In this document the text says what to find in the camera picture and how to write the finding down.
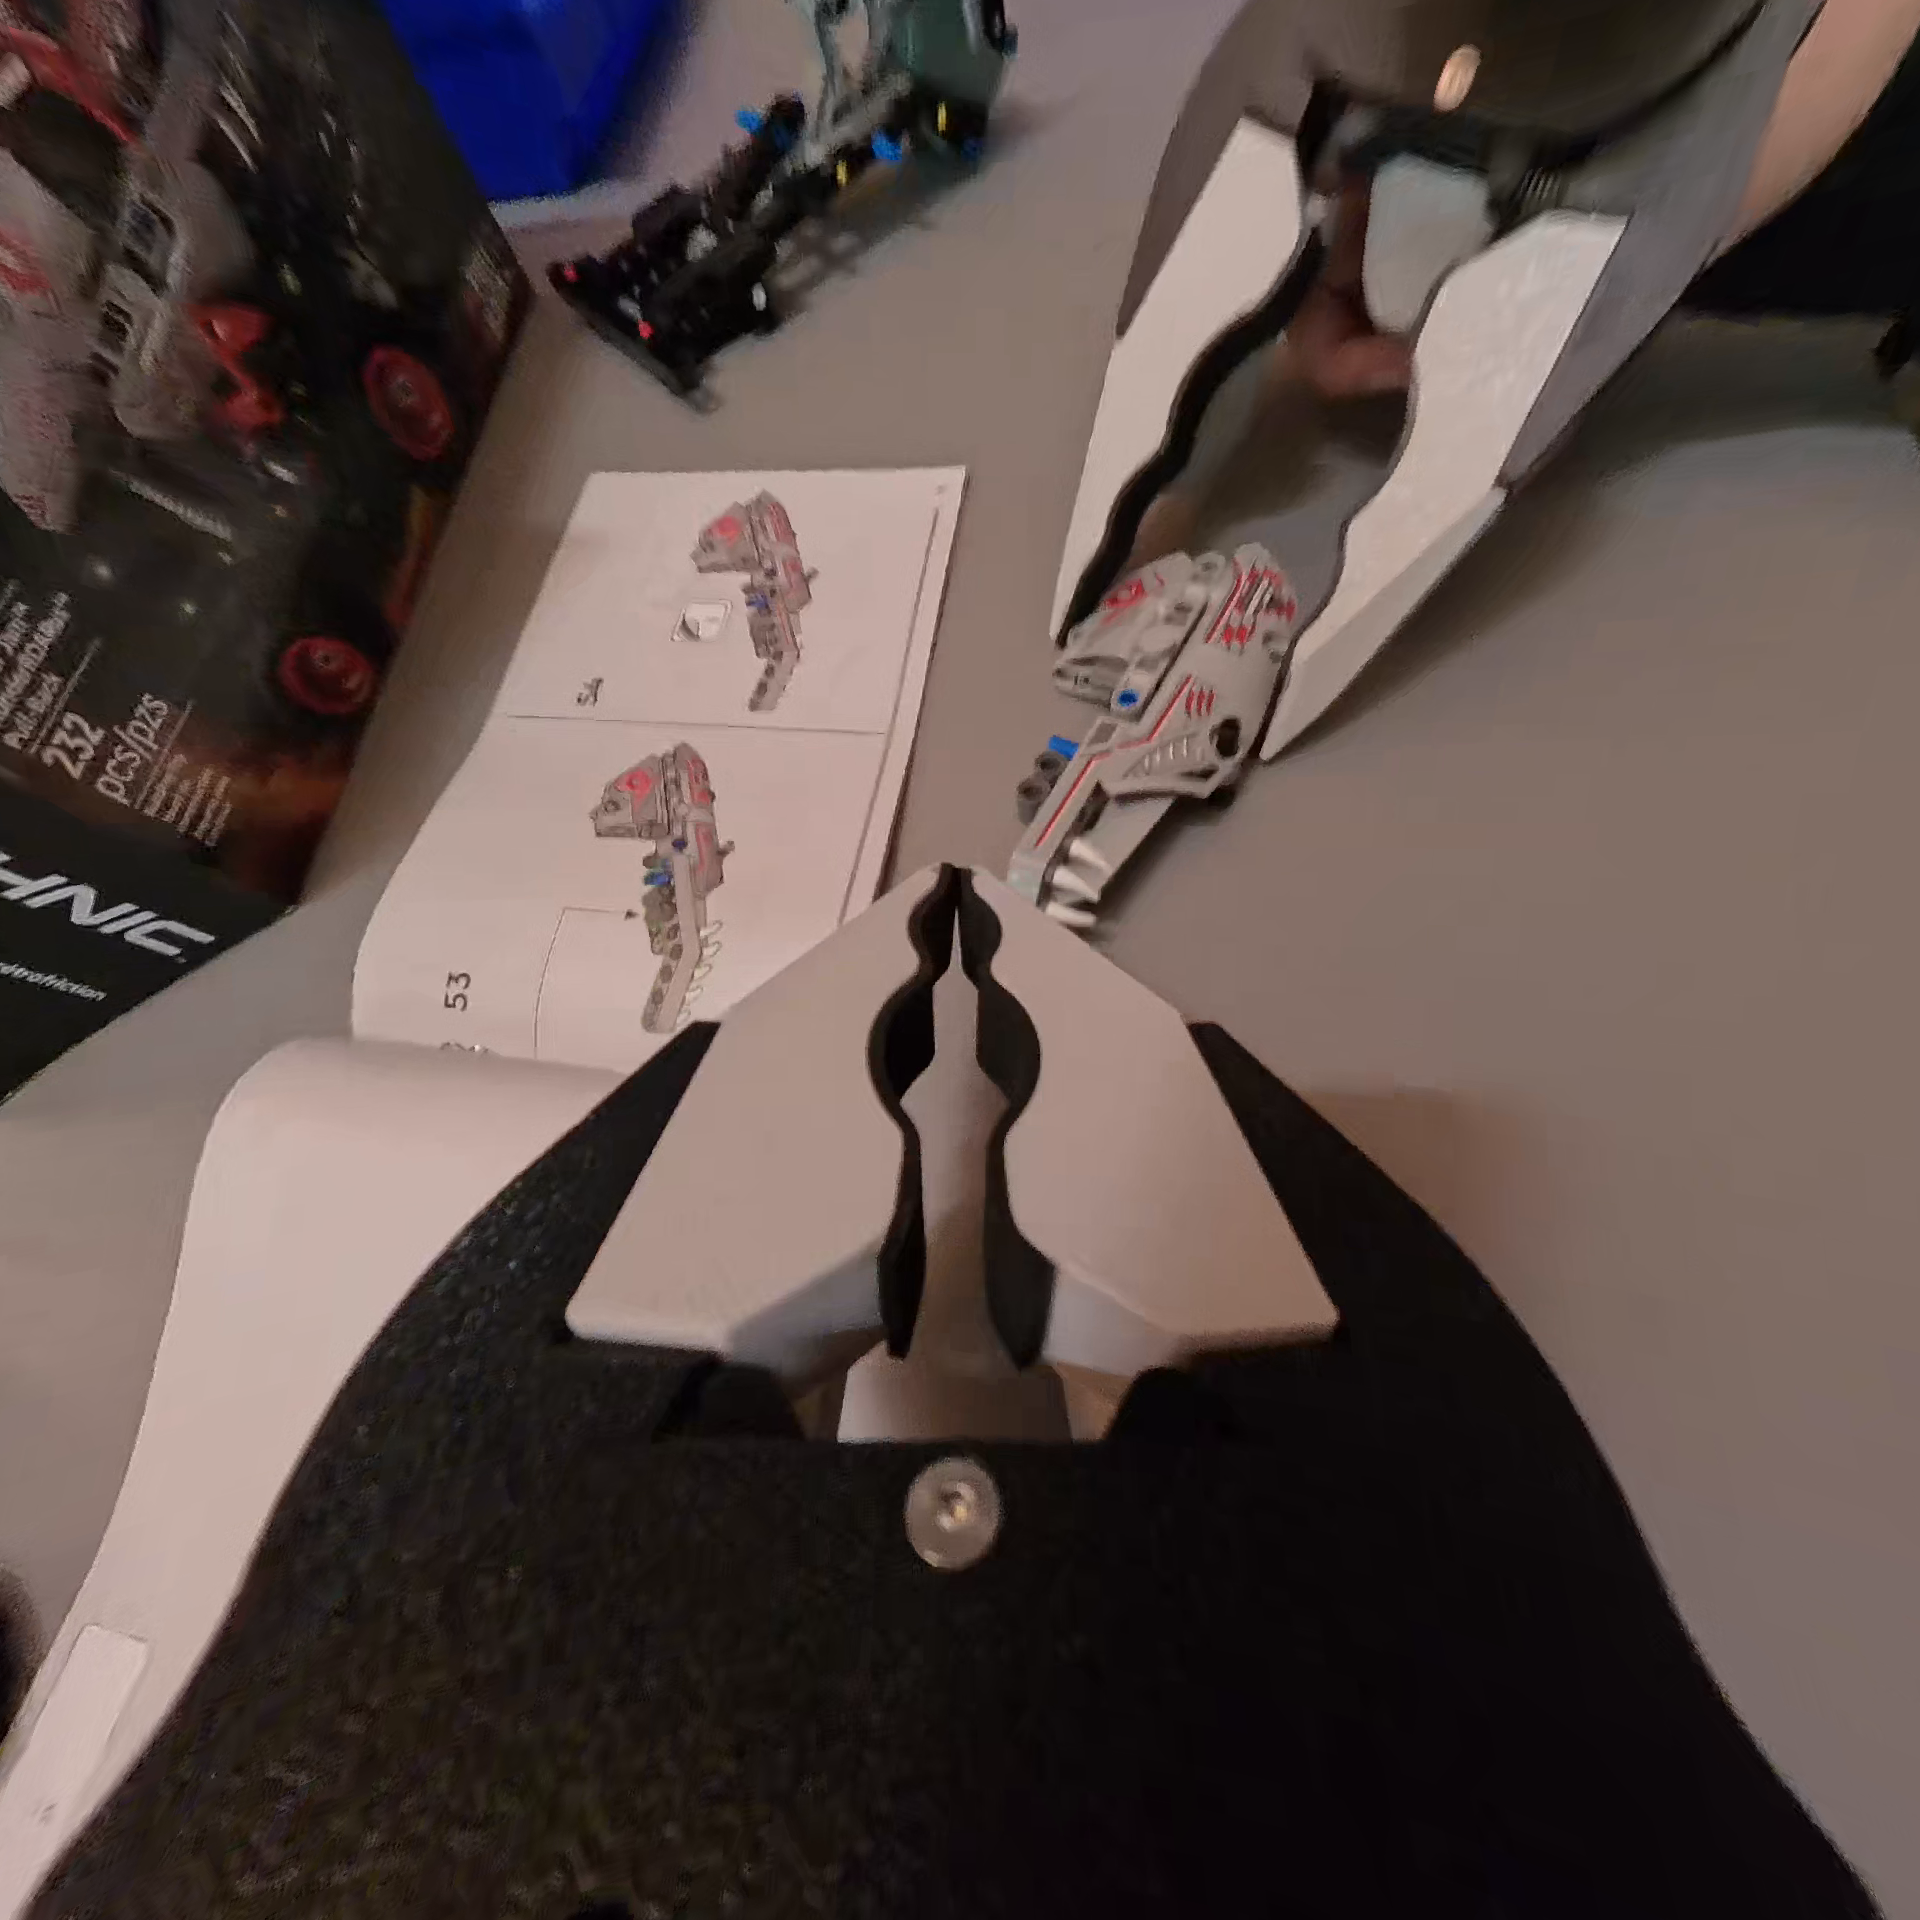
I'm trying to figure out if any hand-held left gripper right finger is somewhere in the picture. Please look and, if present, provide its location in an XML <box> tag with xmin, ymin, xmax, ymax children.
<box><xmin>958</xmin><ymin>865</ymin><xmax>1344</xmax><ymax>1433</ymax></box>

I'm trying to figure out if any person's right hand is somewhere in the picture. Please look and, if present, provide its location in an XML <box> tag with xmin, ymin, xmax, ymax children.
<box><xmin>1289</xmin><ymin>270</ymin><xmax>1426</xmax><ymax>399</ymax></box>

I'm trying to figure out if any black toy brick chassis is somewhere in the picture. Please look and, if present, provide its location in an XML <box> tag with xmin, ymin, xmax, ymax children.
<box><xmin>546</xmin><ymin>0</ymin><xmax>1025</xmax><ymax>409</ymax></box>

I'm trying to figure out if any dark toy set box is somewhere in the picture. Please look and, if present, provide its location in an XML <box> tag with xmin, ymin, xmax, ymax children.
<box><xmin>0</xmin><ymin>0</ymin><xmax>537</xmax><ymax>1104</ymax></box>

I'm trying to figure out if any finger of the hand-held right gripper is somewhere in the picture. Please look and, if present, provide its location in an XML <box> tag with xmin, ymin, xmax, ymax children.
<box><xmin>1050</xmin><ymin>60</ymin><xmax>1328</xmax><ymax>646</ymax></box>
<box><xmin>1259</xmin><ymin>211</ymin><xmax>1706</xmax><ymax>758</ymax></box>

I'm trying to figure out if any building instruction booklet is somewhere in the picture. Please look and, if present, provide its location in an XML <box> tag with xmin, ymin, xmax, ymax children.
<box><xmin>0</xmin><ymin>464</ymin><xmax>970</xmax><ymax>1816</ymax></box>

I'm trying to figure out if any blue plastic bin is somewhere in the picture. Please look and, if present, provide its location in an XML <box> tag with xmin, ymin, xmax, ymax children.
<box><xmin>375</xmin><ymin>0</ymin><xmax>696</xmax><ymax>201</ymax></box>

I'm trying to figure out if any person's right forearm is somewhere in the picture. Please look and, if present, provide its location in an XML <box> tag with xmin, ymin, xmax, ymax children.
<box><xmin>1710</xmin><ymin>0</ymin><xmax>1920</xmax><ymax>264</ymax></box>

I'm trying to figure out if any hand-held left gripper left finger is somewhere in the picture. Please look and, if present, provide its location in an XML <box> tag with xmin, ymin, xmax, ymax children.
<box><xmin>566</xmin><ymin>862</ymin><xmax>963</xmax><ymax>1440</ymax></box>

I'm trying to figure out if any grey toy brick jaw model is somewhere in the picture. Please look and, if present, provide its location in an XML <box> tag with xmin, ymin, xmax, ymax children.
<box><xmin>1008</xmin><ymin>544</ymin><xmax>1302</xmax><ymax>934</ymax></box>

